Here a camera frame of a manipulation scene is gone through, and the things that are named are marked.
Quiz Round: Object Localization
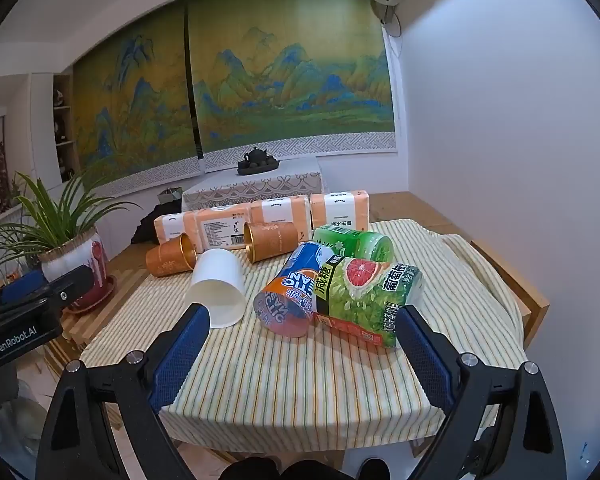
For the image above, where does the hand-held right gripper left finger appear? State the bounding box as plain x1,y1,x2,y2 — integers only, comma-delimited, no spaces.
35,303,212,480

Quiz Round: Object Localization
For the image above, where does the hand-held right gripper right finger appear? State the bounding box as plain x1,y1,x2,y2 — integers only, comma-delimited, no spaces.
394,304,568,480

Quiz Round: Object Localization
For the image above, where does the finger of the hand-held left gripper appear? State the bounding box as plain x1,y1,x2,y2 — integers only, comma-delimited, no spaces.
0,269,48,303
40,264,95,313

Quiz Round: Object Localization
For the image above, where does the white paper cup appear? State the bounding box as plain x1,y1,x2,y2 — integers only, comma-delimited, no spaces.
184,248,246,329

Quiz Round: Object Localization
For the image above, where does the orange cup with gold inside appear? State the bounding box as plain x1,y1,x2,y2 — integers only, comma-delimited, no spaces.
243,220,301,264
145,232,199,278

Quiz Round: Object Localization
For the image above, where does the orange and blue snack cup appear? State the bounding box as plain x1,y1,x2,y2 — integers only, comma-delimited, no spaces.
253,242,337,338

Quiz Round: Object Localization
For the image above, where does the potted green plant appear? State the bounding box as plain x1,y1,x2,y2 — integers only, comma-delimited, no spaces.
0,167,143,311

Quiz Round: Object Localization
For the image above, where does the red plant saucer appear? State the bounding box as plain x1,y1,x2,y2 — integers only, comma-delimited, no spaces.
60,274,117,315

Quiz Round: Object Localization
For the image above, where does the wooden table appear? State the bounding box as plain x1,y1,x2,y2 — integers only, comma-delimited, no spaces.
42,191,551,461

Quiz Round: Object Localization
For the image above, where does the green grapefruit print package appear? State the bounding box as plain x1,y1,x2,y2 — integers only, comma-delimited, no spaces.
314,256,425,349

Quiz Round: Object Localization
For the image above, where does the black bag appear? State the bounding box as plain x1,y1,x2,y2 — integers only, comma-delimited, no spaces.
131,204,183,247

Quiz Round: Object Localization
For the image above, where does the orange tissue pack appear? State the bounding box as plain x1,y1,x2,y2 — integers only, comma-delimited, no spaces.
309,190,371,232
250,196,313,241
153,212,198,248
194,207,254,252

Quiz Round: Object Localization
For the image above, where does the striped yellow tablecloth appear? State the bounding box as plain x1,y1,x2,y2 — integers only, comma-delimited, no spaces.
80,217,528,443

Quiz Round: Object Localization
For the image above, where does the plain green drink package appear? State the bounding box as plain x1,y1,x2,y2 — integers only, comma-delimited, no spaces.
312,225,395,267

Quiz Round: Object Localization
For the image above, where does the low table with lace cloth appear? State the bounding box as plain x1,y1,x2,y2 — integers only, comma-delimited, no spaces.
181,156,324,213

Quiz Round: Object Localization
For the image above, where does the dark tea tray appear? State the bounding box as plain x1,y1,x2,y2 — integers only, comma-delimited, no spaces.
236,156,280,177

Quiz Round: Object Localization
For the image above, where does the wooden wall shelf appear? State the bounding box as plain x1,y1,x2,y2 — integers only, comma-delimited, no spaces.
52,74,79,183

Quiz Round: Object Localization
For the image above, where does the narrow landscape wall hanging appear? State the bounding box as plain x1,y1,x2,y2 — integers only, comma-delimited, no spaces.
72,2,204,196

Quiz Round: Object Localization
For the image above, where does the wide landscape wall hanging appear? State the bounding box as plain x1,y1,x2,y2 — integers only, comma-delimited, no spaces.
186,0,397,168

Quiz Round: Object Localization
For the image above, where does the air conditioner hose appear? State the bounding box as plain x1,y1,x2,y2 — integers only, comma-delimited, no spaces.
370,2,405,37

